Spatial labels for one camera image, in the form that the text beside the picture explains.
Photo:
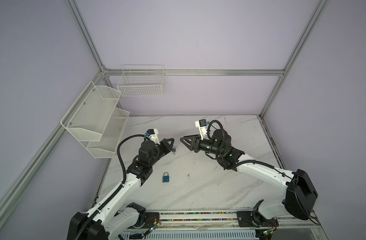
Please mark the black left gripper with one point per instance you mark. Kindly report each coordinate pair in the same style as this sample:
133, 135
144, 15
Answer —
168, 148

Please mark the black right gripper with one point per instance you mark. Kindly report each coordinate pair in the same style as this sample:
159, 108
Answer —
194, 142

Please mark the large blue padlock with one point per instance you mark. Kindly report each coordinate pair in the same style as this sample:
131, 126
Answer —
166, 177

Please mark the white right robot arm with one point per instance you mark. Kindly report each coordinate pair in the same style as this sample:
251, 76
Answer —
298, 194

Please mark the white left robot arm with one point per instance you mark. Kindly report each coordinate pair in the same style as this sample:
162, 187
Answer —
104, 221

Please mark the white mesh two-tier shelf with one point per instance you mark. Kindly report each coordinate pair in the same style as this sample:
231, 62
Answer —
96, 121

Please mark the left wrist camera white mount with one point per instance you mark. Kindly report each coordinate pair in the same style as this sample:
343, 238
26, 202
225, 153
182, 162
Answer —
152, 134

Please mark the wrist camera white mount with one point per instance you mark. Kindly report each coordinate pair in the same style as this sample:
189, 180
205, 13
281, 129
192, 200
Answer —
152, 134
202, 127

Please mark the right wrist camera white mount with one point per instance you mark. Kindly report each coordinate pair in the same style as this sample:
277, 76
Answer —
202, 127

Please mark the white wire basket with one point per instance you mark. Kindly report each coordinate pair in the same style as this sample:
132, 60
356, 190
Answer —
142, 81

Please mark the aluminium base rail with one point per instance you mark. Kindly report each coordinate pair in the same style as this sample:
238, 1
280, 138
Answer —
219, 225

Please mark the aluminium frame profiles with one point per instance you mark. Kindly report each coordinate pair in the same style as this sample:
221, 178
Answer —
14, 196

